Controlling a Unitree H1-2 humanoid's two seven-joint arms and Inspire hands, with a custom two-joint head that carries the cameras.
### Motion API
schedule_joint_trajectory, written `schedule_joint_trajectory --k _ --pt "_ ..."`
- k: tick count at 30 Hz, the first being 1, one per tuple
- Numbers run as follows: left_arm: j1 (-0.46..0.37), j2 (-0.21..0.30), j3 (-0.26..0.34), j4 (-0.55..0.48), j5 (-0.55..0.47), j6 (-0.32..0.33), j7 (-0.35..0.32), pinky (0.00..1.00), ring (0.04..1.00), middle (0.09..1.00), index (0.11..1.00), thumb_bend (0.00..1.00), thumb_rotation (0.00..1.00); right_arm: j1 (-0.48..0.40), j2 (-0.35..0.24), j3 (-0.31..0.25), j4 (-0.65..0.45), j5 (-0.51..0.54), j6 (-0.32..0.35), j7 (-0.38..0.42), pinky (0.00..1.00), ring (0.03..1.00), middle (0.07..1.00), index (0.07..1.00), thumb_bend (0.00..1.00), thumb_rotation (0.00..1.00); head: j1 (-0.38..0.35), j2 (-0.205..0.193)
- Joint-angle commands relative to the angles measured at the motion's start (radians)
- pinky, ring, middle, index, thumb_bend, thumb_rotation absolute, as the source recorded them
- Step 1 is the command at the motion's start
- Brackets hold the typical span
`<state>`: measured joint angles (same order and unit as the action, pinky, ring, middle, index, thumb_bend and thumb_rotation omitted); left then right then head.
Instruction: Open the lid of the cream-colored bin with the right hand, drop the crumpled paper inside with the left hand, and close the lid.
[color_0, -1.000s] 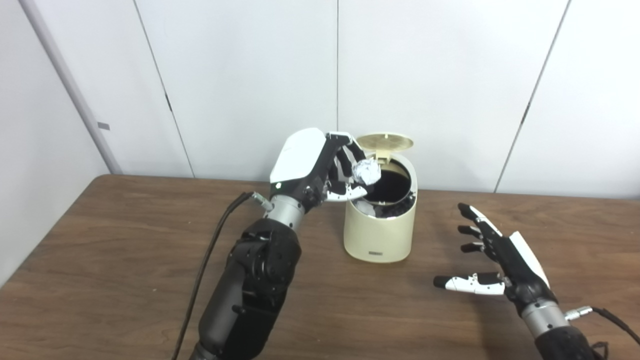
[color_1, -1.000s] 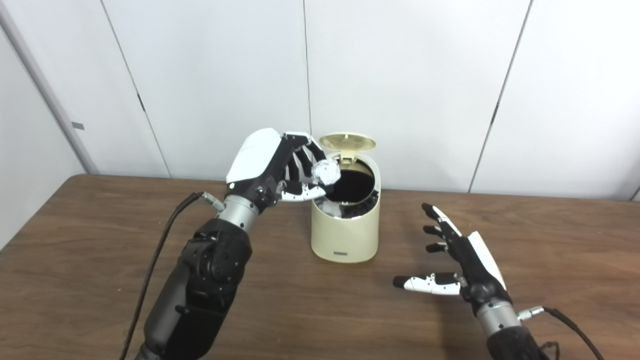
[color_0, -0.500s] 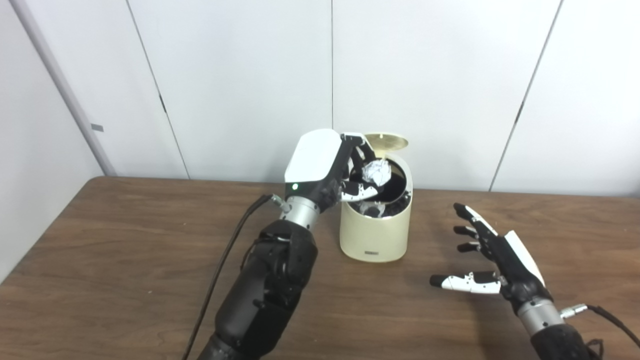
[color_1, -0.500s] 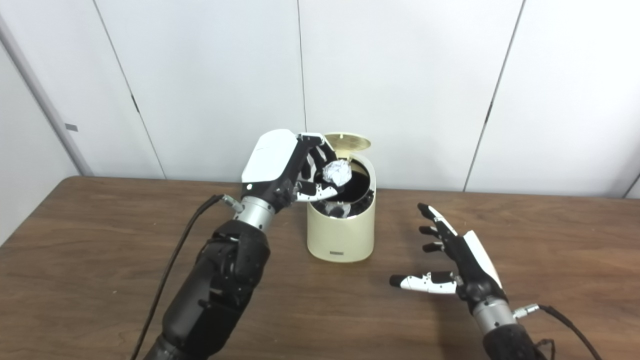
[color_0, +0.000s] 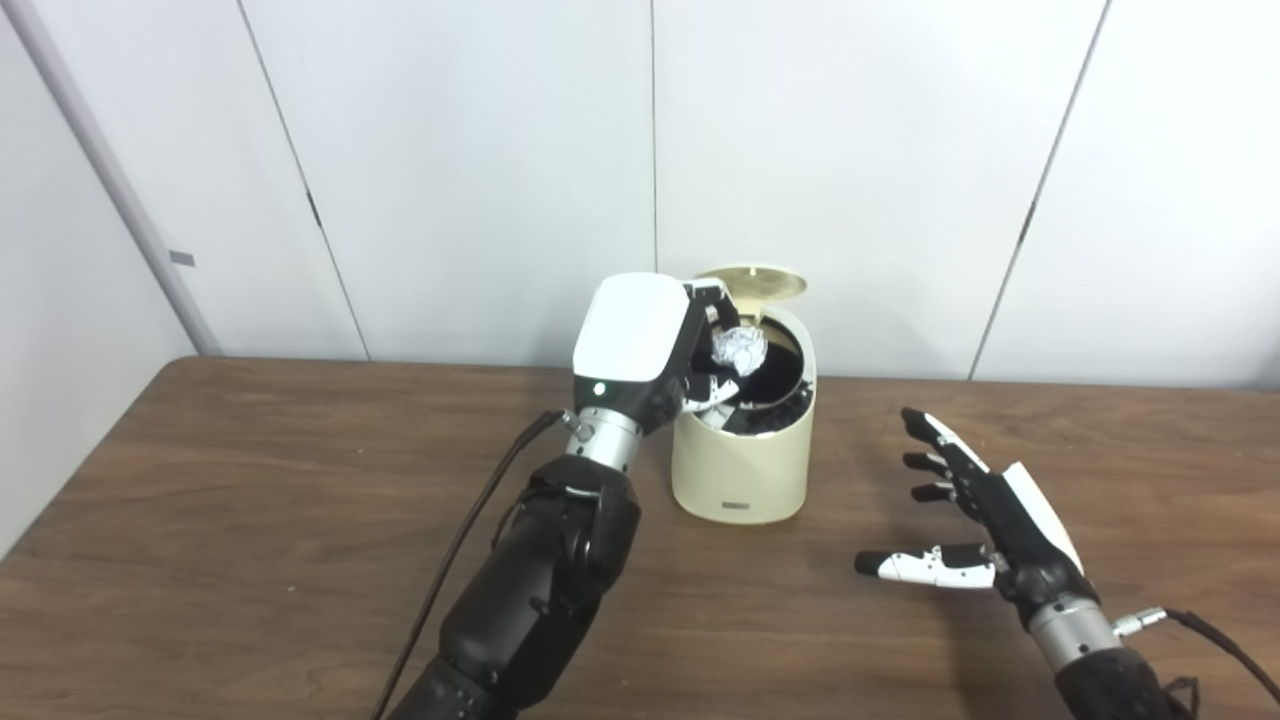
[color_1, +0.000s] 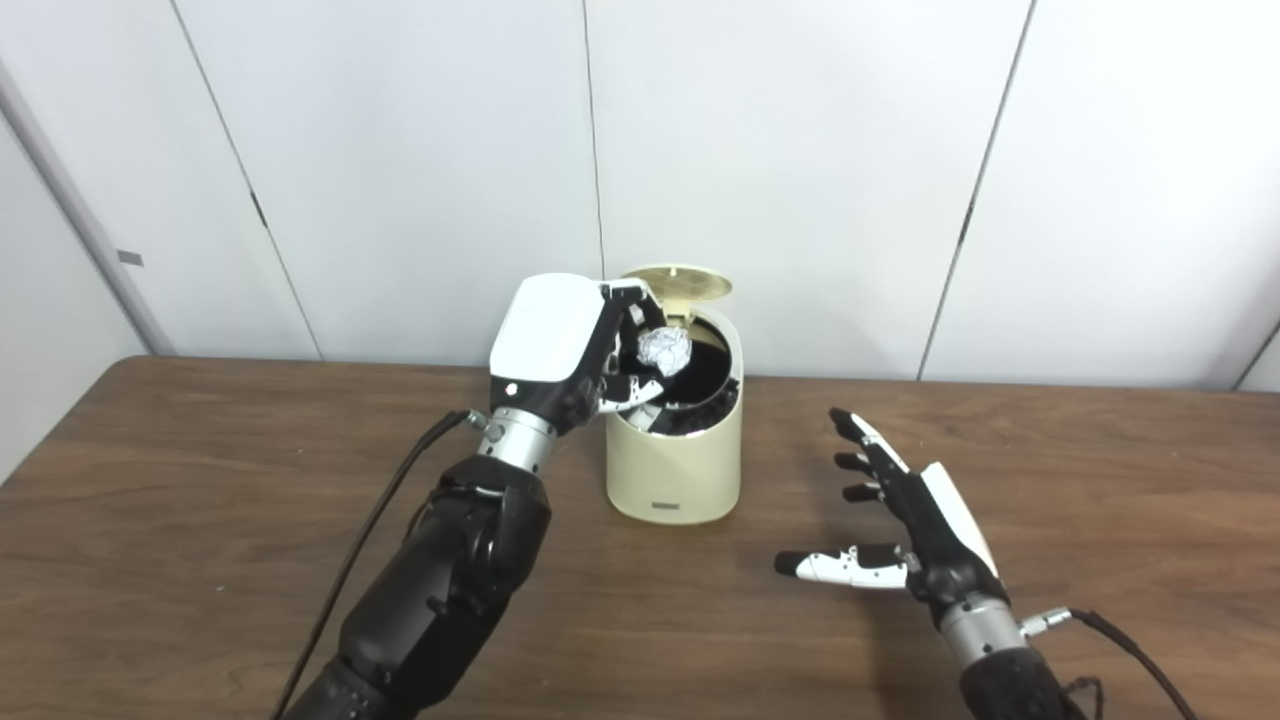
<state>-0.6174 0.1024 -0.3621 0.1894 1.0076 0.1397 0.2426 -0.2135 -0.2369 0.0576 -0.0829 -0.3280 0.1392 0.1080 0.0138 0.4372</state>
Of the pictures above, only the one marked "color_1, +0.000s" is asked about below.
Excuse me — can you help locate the grey wall corner trim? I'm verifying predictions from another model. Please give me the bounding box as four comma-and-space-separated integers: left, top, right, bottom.
0, 60, 176, 356

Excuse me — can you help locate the cream-colored trash bin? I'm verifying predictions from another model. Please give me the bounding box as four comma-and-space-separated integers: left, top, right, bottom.
605, 305, 746, 525

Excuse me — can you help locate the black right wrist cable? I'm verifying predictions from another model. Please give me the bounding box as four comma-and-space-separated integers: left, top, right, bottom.
1020, 605, 1201, 720

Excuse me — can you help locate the black bin liner bag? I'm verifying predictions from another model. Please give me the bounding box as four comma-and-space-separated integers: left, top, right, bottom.
615, 320, 741, 438

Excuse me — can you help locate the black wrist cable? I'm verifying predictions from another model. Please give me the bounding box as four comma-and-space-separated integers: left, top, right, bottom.
1020, 605, 1201, 720
270, 408, 491, 720

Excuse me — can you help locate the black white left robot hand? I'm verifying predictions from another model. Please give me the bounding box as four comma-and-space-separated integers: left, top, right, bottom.
488, 272, 669, 436

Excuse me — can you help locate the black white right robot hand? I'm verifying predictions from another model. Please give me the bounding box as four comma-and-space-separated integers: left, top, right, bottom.
775, 407, 1011, 629

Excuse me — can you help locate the cream round bin lid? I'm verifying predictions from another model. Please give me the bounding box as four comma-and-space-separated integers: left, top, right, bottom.
620, 264, 733, 321

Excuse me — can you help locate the white paper ball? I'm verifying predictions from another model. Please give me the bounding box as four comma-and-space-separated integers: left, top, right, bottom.
638, 325, 693, 378

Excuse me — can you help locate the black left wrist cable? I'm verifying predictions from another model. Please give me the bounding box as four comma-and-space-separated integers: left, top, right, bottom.
270, 408, 491, 720

